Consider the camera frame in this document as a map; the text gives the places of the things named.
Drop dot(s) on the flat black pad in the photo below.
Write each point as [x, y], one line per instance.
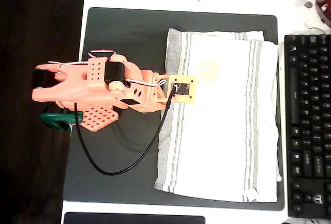
[134, 219]

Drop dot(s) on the white striped towel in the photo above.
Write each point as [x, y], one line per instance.
[219, 131]

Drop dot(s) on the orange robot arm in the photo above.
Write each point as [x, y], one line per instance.
[77, 87]

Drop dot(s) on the orange camera mount plate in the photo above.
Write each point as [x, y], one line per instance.
[192, 89]

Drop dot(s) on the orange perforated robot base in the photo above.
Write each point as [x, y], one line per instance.
[99, 119]

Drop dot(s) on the green table clamp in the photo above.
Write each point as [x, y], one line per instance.
[58, 119]

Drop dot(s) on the black keyboard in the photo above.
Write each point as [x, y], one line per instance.
[310, 131]

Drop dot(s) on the small grey round piece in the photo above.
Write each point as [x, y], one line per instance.
[308, 4]

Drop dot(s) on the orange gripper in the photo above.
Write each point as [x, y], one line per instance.
[158, 95]

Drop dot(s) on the dark red round bowl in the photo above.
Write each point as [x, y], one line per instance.
[325, 4]

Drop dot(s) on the black desk mat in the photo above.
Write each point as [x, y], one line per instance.
[129, 32]

